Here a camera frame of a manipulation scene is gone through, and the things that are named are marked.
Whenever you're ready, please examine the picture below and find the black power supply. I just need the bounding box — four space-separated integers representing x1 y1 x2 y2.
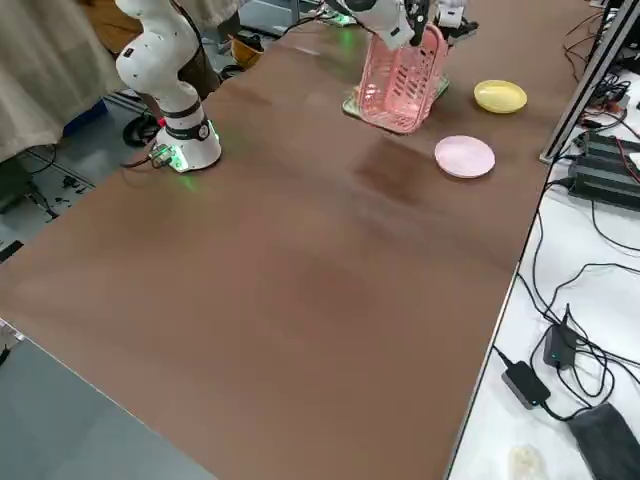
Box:
574 129 640 166
567 152 640 209

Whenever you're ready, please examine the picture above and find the grey fabric pouch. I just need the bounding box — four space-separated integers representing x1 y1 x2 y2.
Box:
566 402 640 480

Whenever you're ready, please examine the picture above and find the yellow round plate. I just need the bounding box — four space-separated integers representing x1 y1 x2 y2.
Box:
473 79 529 116

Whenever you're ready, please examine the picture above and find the yellow helmet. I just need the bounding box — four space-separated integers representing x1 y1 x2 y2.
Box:
230 37 265 70

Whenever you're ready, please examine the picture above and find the clear plastic wrapper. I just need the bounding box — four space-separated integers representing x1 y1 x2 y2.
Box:
508 443 545 477

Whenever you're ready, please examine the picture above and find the green rectangular tray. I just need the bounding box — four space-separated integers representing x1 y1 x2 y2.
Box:
341 73 450 120

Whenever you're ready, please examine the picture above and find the aluminium frame post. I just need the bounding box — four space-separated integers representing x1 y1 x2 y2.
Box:
538 0 640 164

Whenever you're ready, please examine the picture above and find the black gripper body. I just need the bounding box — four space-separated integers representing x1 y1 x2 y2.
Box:
402 0 431 26
444 18 480 43

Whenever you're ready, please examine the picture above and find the beige cloth curtain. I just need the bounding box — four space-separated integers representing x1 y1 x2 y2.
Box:
0 0 134 164

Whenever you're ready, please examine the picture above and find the black power adapter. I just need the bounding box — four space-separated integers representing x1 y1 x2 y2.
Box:
543 303 582 372
501 360 553 412

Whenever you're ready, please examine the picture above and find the white round plate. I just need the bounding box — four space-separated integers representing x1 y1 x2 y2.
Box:
433 134 497 180

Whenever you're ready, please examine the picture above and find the blue plastic box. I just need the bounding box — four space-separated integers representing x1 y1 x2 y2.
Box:
60 93 110 137

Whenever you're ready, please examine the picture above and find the small pink slotted basket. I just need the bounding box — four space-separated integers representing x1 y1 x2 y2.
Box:
358 22 447 136

